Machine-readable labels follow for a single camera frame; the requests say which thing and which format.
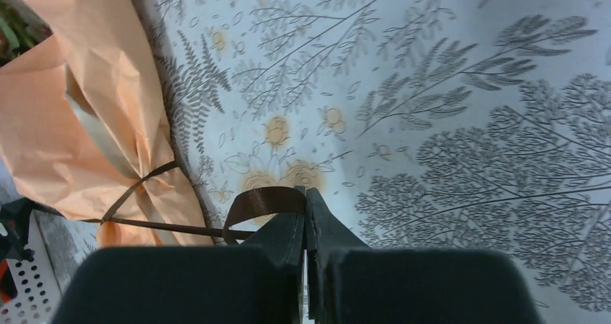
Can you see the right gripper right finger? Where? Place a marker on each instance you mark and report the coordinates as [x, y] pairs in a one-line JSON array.
[[350, 282]]

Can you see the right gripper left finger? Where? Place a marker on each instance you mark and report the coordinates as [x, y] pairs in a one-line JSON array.
[[258, 280]]

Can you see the dark brown ribbon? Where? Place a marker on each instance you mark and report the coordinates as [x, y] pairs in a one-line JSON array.
[[246, 206]]

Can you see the peach wrapping paper sheet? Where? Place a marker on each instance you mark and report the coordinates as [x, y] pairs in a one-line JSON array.
[[84, 128]]

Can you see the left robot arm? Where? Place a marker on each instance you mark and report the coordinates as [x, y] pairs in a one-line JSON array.
[[15, 219]]

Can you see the floral patterned table mat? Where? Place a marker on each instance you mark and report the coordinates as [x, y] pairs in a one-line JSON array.
[[424, 123]]

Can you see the white plastic basket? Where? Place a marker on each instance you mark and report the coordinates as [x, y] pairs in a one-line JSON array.
[[38, 293]]

